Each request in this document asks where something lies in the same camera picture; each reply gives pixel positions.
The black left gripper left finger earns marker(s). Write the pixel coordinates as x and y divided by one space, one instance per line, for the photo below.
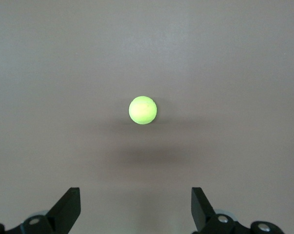
64 214

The yellow-green tennis ball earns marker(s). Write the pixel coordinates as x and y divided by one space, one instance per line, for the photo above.
143 109

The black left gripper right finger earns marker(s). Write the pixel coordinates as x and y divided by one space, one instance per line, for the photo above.
202 214

